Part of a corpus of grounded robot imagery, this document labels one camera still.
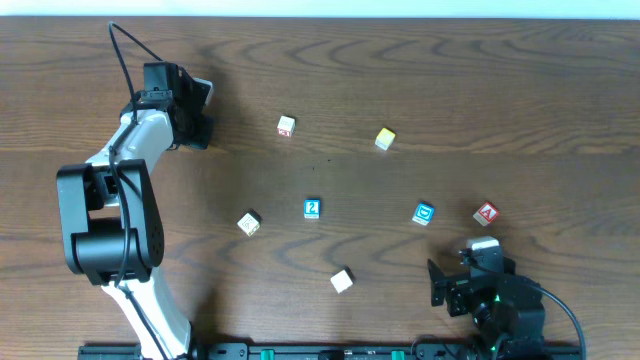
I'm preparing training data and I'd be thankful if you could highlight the red number 3 block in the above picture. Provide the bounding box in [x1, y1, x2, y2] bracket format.
[277, 115, 296, 137]

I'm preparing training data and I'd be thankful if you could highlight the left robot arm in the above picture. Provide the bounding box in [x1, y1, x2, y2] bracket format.
[56, 62, 214, 359]

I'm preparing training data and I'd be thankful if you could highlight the blue picture block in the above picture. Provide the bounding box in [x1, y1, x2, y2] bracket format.
[412, 203, 435, 226]

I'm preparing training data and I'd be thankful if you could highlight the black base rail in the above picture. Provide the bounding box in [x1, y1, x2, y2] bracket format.
[77, 342, 582, 360]

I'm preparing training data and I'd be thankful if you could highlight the wooden letter K block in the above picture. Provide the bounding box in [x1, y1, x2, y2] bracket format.
[237, 210, 261, 237]

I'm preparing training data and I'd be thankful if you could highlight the red letter A block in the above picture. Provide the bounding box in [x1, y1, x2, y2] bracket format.
[473, 202, 500, 226]

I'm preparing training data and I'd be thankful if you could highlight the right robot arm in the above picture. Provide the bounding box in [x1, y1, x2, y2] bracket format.
[427, 245, 546, 359]

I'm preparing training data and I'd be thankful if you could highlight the plain wooden block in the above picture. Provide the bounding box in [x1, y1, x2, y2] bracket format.
[330, 267, 355, 294]

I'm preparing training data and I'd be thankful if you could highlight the blue number 2 block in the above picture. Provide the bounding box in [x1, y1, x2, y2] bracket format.
[303, 199, 321, 219]

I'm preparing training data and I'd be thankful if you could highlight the yellow top wooden block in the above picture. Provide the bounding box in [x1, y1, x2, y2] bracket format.
[374, 128, 396, 151]

